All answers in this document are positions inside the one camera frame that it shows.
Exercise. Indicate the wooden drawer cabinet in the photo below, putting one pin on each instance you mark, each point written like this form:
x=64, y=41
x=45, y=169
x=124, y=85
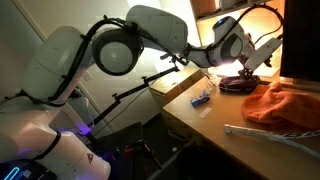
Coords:
x=176, y=83

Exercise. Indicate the white label strip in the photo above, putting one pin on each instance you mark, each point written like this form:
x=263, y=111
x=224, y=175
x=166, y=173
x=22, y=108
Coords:
x=205, y=112

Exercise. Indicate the small blue object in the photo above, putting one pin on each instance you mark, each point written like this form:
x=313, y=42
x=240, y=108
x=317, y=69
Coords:
x=200, y=99

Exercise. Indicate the black base with blue light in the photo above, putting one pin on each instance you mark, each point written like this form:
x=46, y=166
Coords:
x=20, y=173

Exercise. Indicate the black camera bar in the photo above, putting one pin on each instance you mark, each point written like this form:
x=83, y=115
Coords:
x=164, y=56

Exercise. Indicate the orange terry towel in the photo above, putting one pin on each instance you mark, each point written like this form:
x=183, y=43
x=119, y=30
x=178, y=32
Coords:
x=283, y=106

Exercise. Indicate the wooden shelf unit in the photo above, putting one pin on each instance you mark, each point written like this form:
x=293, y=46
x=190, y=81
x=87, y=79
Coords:
x=206, y=8

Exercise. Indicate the clear plastic wrapper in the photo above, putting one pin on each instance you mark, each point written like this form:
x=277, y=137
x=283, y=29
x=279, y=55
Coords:
x=211, y=81

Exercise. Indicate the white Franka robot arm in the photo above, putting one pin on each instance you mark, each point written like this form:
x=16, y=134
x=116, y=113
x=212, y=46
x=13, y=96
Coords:
x=66, y=66

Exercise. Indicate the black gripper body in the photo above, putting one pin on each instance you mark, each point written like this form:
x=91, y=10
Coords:
x=246, y=73

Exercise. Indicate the white wall outlet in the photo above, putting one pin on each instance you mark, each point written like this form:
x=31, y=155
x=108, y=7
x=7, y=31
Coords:
x=88, y=76

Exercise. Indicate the black computer monitor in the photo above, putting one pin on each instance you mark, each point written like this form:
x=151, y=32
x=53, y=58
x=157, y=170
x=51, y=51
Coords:
x=300, y=40

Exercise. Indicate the white plastic tube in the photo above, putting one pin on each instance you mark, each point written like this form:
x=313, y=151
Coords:
x=246, y=132

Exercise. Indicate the dark purple pouch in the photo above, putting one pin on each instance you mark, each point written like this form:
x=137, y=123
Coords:
x=236, y=85

